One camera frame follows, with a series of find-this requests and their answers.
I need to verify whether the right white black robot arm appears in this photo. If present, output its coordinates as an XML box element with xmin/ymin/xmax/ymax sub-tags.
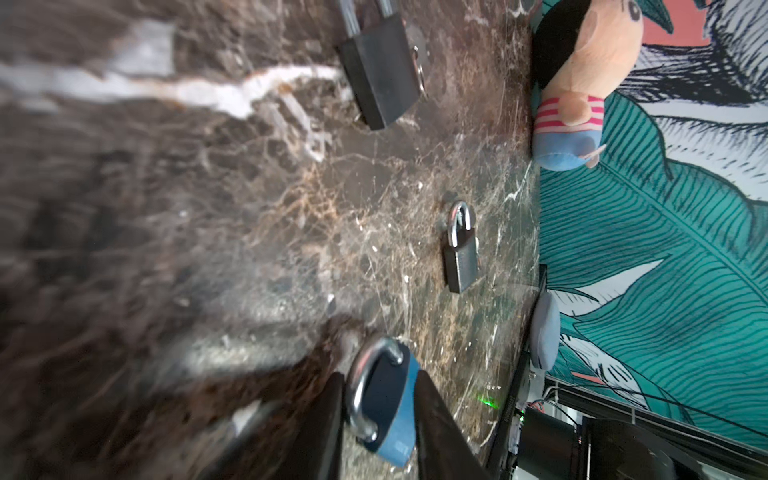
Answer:
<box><xmin>516</xmin><ymin>408</ymin><xmax>706</xmax><ymax>479</ymax></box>

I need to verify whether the plush doll striped shirt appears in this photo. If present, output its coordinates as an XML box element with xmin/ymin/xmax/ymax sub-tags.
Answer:
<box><xmin>532</xmin><ymin>0</ymin><xmax>644</xmax><ymax>172</ymax></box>

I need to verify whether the grey oval pad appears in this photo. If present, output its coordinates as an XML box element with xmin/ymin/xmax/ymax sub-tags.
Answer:
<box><xmin>529</xmin><ymin>290</ymin><xmax>561</xmax><ymax>371</ymax></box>

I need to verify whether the blue padlock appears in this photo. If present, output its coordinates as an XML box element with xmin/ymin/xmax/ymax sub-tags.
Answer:
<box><xmin>344</xmin><ymin>334</ymin><xmax>420</xmax><ymax>468</ymax></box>

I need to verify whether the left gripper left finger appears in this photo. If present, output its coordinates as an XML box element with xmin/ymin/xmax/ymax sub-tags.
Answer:
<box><xmin>273</xmin><ymin>372</ymin><xmax>345</xmax><ymax>480</ymax></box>

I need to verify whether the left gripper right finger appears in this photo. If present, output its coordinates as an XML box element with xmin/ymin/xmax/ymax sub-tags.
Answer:
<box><xmin>414</xmin><ymin>370</ymin><xmax>483</xmax><ymax>480</ymax></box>

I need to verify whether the black padlock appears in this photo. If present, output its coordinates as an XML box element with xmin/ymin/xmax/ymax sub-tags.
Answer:
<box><xmin>443</xmin><ymin>200</ymin><xmax>479</xmax><ymax>294</ymax></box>
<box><xmin>338</xmin><ymin>0</ymin><xmax>425</xmax><ymax>131</ymax></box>

